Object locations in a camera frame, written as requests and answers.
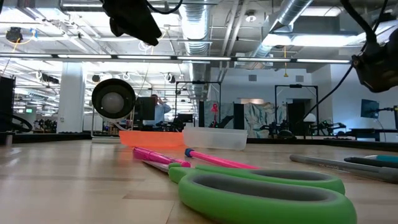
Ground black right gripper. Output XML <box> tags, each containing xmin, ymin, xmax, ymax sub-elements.
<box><xmin>351</xmin><ymin>27</ymin><xmax>398</xmax><ymax>94</ymax></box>

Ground black pen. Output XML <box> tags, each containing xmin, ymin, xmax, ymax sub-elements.
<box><xmin>343</xmin><ymin>156</ymin><xmax>398</xmax><ymax>169</ymax></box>

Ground grey pen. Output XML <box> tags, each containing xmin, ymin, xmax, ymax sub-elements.
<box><xmin>289</xmin><ymin>154</ymin><xmax>398</xmax><ymax>184</ymax></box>

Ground pink highlighter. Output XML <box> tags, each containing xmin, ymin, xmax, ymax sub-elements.
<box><xmin>132</xmin><ymin>147</ymin><xmax>192</xmax><ymax>168</ymax></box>

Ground clear plastic supply box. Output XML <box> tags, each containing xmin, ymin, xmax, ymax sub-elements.
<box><xmin>182</xmin><ymin>126</ymin><xmax>249</xmax><ymax>151</ymax></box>

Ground pink pen blue tip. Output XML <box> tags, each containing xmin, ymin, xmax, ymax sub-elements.
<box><xmin>184</xmin><ymin>147</ymin><xmax>261</xmax><ymax>170</ymax></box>

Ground green handled scissors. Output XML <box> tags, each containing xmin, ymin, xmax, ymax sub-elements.
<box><xmin>142</xmin><ymin>160</ymin><xmax>358</xmax><ymax>224</ymax></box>

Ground blue screen monitor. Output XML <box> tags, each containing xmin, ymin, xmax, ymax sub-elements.
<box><xmin>360</xmin><ymin>98</ymin><xmax>381</xmax><ymax>119</ymax></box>

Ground long ceiling light bar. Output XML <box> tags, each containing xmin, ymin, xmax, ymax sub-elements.
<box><xmin>0</xmin><ymin>52</ymin><xmax>352</xmax><ymax>65</ymax></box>

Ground black computer monitor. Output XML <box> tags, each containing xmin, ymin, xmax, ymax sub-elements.
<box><xmin>134</xmin><ymin>96</ymin><xmax>156</xmax><ymax>122</ymax></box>

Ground person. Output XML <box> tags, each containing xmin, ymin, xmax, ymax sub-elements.
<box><xmin>144</xmin><ymin>93</ymin><xmax>172</xmax><ymax>127</ymax></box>

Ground black cabinet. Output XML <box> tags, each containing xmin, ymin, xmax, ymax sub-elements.
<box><xmin>0</xmin><ymin>76</ymin><xmax>16</xmax><ymax>133</ymax></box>

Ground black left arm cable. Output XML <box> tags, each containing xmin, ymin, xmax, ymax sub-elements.
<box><xmin>145</xmin><ymin>0</ymin><xmax>185</xmax><ymax>15</ymax></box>

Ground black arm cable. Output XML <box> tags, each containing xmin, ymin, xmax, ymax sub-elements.
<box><xmin>306</xmin><ymin>0</ymin><xmax>389</xmax><ymax>122</ymax></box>
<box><xmin>145</xmin><ymin>0</ymin><xmax>185</xmax><ymax>15</ymax></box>

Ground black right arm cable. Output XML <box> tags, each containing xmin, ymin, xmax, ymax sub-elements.
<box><xmin>306</xmin><ymin>0</ymin><xmax>389</xmax><ymax>122</ymax></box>

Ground silver ventilation duct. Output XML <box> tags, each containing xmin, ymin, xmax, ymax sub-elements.
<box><xmin>248</xmin><ymin>0</ymin><xmax>314</xmax><ymax>63</ymax></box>
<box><xmin>178</xmin><ymin>0</ymin><xmax>213</xmax><ymax>97</ymax></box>

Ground black gantry frame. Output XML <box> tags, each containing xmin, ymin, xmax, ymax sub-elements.
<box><xmin>274</xmin><ymin>83</ymin><xmax>320</xmax><ymax>136</ymax></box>
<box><xmin>175</xmin><ymin>80</ymin><xmax>223</xmax><ymax>128</ymax></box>

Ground yellow hanging cord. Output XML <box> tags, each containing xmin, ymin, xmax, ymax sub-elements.
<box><xmin>282</xmin><ymin>45</ymin><xmax>289</xmax><ymax>78</ymax></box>

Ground hanging black camera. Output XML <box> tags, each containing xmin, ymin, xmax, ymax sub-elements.
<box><xmin>5</xmin><ymin>27</ymin><xmax>24</xmax><ymax>44</ymax></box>

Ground black hoop cable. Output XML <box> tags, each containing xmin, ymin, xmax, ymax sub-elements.
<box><xmin>0</xmin><ymin>112</ymin><xmax>34</xmax><ymax>133</ymax></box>

